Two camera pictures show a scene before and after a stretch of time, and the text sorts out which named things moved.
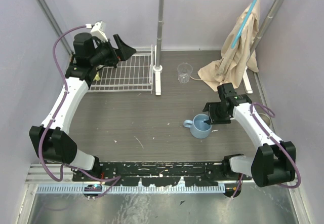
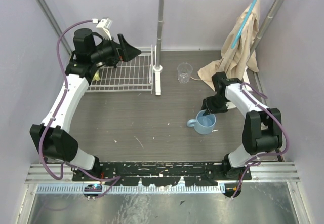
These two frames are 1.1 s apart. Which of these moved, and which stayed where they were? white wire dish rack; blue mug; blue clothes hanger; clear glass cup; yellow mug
Moved: blue mug
Stayed: white wire dish rack; clear glass cup; yellow mug; blue clothes hanger
